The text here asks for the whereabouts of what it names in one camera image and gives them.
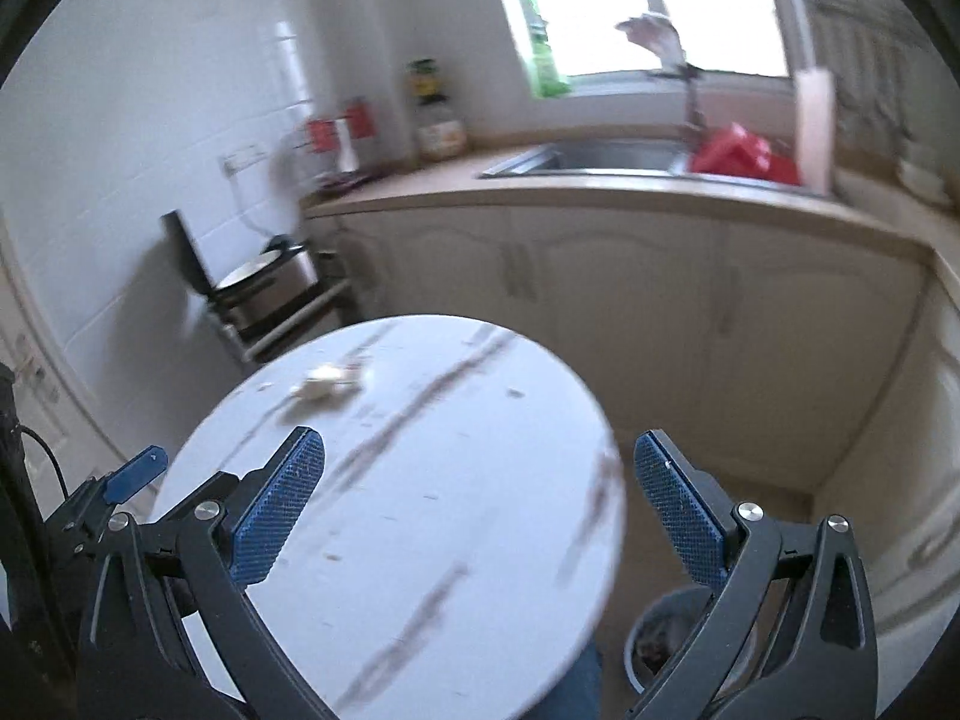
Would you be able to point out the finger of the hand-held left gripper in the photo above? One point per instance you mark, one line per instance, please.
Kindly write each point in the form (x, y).
(135, 472)

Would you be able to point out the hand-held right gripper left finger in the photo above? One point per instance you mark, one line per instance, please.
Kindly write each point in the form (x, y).
(277, 510)

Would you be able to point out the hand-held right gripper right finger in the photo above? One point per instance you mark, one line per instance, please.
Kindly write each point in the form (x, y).
(679, 510)

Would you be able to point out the light blue trash bin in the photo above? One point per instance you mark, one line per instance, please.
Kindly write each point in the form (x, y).
(675, 604)

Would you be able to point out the white tissue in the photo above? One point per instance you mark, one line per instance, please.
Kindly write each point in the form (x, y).
(326, 382)

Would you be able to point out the round white marble table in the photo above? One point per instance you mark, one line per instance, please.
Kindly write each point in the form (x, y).
(450, 502)

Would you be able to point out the person's blue trouser leg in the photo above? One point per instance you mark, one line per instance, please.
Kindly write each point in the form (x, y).
(574, 682)

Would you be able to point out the stainless electric griddle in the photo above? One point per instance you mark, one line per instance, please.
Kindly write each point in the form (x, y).
(255, 285)

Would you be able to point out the beige kitchen countertop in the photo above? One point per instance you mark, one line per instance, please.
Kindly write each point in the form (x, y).
(600, 191)

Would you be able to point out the stainless steel sink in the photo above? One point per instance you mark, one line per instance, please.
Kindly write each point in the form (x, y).
(600, 157)

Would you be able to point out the red plastic bag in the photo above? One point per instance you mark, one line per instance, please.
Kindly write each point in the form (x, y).
(739, 154)

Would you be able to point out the white spatula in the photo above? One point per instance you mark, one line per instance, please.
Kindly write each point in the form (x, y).
(347, 150)

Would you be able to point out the red hanging cup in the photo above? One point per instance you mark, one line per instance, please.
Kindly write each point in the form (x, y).
(322, 135)
(360, 120)

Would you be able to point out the metal faucet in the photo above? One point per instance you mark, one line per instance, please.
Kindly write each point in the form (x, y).
(694, 105)

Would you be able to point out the beige cutting board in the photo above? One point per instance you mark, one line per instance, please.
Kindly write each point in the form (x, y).
(816, 127)

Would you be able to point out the large glass jar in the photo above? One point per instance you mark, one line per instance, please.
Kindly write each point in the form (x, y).
(439, 127)

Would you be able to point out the green bottle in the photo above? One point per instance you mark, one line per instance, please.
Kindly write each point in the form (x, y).
(546, 64)

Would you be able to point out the window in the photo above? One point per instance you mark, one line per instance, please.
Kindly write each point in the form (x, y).
(637, 0)

